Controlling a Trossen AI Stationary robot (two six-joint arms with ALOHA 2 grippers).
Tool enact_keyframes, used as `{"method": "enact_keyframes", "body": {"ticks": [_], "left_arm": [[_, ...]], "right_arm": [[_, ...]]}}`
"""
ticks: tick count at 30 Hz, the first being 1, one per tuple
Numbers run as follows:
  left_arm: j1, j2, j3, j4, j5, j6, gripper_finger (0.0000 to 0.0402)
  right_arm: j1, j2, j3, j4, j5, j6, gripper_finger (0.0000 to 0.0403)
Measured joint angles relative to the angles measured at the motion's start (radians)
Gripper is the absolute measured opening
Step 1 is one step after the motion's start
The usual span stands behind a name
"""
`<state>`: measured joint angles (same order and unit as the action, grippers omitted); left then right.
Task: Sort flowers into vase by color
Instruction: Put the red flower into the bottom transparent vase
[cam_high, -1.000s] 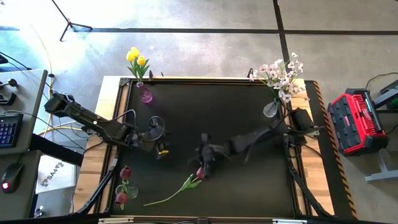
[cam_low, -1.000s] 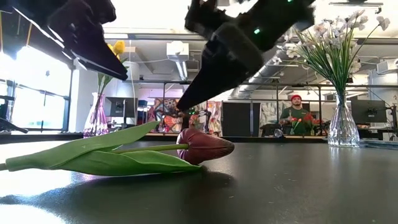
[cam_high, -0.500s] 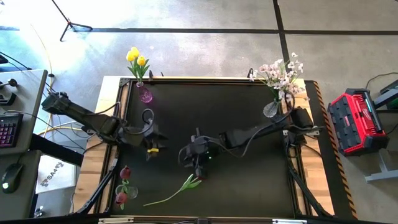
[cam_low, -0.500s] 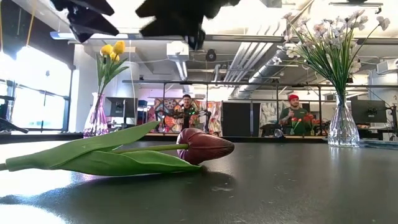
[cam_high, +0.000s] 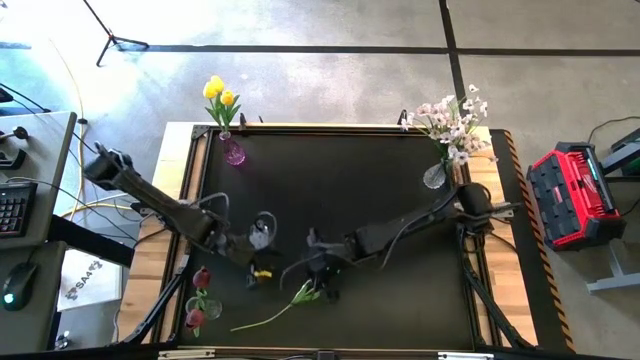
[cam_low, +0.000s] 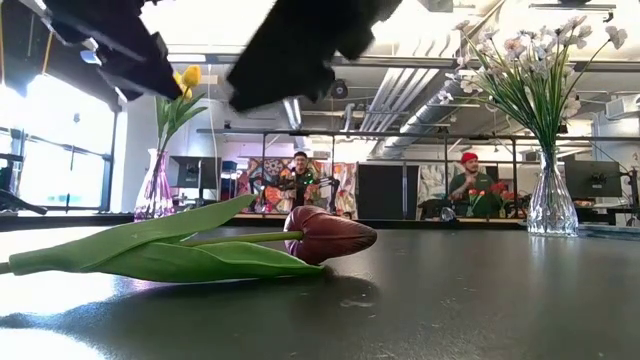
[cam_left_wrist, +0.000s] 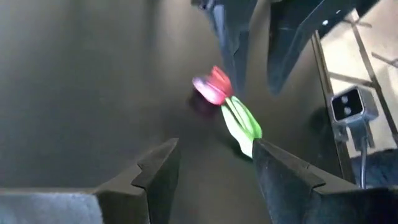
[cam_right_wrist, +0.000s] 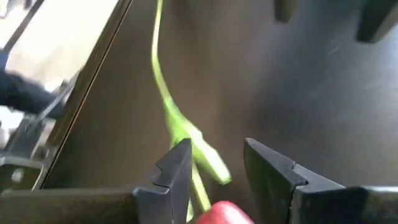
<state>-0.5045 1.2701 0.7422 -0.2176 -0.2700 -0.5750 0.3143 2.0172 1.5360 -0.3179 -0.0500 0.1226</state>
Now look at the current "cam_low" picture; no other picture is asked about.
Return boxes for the long overhead light bar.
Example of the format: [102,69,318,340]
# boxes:
[167,52,640,71]

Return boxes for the person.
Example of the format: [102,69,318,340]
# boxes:
[448,151,496,217]
[287,150,321,211]

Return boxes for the purple glass vase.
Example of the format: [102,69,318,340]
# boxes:
[133,148,176,223]

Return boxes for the red background flowers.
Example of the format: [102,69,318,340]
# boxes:
[488,180,517,204]

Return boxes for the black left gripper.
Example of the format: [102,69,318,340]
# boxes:
[42,0,184,101]

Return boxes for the colourful wall hanging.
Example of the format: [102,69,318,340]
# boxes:
[236,157,359,217]

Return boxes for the round black ceiling camera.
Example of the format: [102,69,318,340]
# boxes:
[329,78,350,100]

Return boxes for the silver ventilation duct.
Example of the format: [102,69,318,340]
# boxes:
[382,79,476,160]

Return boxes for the white ceiling pipes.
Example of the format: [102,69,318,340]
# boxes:
[358,67,441,134]

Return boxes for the black partition panel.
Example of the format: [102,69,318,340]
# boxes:
[356,163,420,220]

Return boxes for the black monitor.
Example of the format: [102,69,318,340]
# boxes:
[563,159,624,199]
[168,155,222,201]

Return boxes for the dark red artificial tulip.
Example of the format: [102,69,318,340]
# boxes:
[0,193,379,285]

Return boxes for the white artificial flower spray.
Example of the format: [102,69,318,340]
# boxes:
[529,14,629,154]
[474,27,586,154]
[437,19,554,154]

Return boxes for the clear faceted glass vase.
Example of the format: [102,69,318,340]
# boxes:
[526,147,580,238]

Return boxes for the black table mat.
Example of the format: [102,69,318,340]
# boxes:
[0,223,640,360]

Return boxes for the white floral wall hanging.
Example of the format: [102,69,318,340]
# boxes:
[417,163,454,207]

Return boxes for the black desk stand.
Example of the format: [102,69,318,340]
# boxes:
[0,188,49,216]

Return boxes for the large window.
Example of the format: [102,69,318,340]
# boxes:
[0,74,119,214]

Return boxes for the black overhead rack frame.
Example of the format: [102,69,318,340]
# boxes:
[196,127,640,221]

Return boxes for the yellow artificial tulip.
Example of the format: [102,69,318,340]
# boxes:
[159,85,196,154]
[162,64,209,154]
[155,71,184,154]

